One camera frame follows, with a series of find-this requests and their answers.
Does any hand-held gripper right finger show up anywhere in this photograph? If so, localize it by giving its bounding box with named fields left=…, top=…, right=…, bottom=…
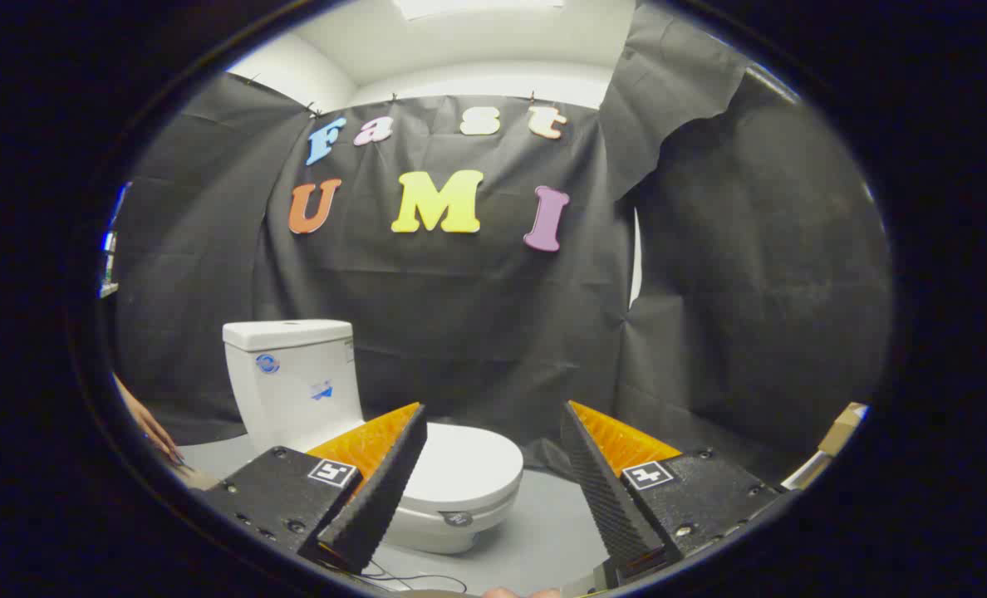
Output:
left=560, top=400, right=785, bottom=586

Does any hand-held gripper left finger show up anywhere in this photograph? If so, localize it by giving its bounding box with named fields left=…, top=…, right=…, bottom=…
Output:
left=201, top=402, right=429, bottom=576

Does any white toilet lid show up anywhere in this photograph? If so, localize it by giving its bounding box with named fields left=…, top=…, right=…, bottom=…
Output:
left=400, top=422, right=525, bottom=528

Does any white toilet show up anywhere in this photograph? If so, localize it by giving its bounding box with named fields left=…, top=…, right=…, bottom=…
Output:
left=223, top=320, right=525, bottom=556

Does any black backdrop cloth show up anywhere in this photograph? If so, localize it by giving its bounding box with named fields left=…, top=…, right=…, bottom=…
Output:
left=111, top=0, right=893, bottom=491

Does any brown cardboard box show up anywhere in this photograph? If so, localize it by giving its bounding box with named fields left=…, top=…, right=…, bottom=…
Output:
left=818, top=403, right=868, bottom=458

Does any tangle of black cables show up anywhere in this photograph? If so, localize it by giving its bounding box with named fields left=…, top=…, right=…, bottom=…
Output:
left=361, top=561, right=469, bottom=593

